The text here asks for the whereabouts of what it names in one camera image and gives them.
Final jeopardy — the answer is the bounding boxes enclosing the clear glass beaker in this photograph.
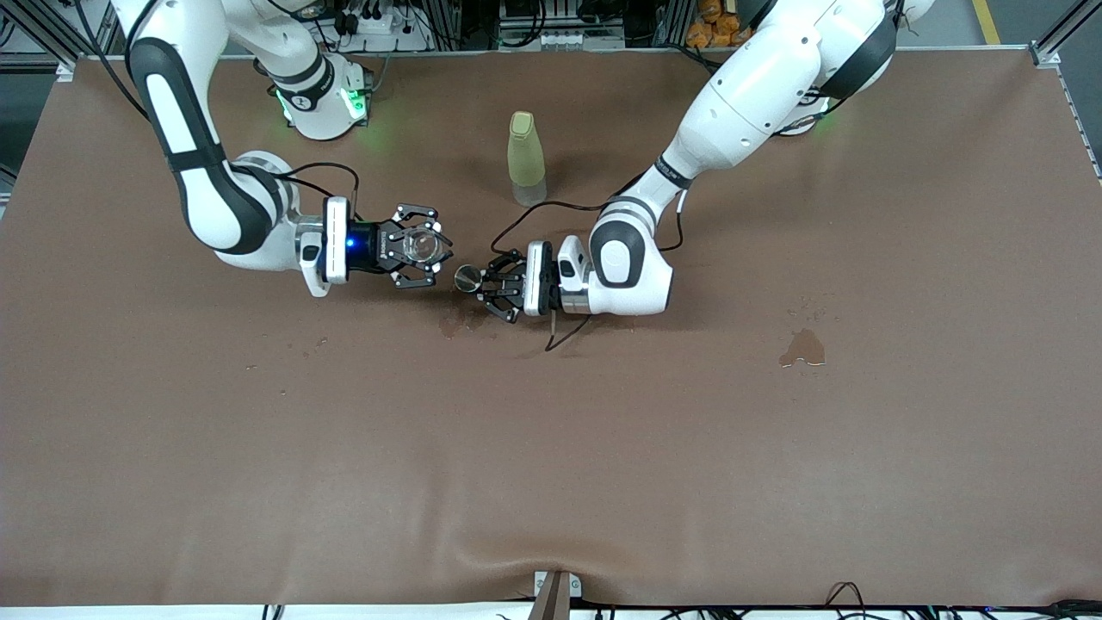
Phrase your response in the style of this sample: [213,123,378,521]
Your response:
[402,222,455,269]

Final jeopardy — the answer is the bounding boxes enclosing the spilled liquid puddle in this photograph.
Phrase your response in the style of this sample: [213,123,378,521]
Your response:
[779,327,827,369]
[439,306,498,339]

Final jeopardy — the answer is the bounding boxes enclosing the yellow-green capped bottle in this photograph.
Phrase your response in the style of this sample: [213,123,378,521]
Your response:
[507,110,548,208]

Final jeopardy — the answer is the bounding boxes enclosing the brown table mat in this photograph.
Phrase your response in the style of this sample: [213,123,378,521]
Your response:
[0,47,1102,608]

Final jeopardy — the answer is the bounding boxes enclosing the white power strip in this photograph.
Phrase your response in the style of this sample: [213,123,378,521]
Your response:
[331,7,431,53]

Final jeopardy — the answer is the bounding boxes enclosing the brown wooden strip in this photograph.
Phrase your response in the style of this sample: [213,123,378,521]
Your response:
[527,572,572,620]

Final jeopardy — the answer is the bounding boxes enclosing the orange packet pile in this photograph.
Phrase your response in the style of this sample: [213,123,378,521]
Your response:
[686,0,757,49]

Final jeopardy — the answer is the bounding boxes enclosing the metal edge bracket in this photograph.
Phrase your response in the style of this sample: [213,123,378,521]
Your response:
[534,570,583,600]

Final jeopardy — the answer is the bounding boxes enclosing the aluminium frame profile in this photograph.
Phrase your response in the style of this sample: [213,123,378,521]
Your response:
[1031,0,1102,68]
[0,0,121,83]

